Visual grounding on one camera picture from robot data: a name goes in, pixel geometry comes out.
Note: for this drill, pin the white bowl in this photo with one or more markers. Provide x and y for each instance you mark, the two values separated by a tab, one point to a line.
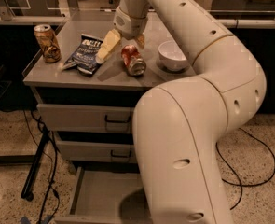
172	57

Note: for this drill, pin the white horizontal rail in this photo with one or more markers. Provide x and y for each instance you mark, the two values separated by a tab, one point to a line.
241	24

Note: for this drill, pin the black table leg stand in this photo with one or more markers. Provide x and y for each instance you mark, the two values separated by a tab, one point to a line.
27	191

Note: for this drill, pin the bottom grey open drawer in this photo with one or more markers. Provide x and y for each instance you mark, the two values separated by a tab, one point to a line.
102	197

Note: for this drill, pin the middle grey drawer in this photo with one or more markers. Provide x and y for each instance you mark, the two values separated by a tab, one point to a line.
100	147

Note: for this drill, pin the blue chip bag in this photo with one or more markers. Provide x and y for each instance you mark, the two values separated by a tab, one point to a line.
84	57

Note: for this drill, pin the red coke can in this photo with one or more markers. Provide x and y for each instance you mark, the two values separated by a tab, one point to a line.
133	60

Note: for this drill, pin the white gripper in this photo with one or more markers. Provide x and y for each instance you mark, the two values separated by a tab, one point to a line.
131	26

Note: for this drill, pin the top grey drawer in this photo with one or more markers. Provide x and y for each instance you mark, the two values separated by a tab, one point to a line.
86	118

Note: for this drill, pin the grey drawer cabinet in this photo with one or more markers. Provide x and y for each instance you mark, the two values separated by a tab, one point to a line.
110	85

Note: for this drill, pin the gold soda can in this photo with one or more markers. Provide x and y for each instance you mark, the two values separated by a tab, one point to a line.
48	43

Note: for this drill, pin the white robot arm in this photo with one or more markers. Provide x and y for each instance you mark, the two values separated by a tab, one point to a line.
177	124

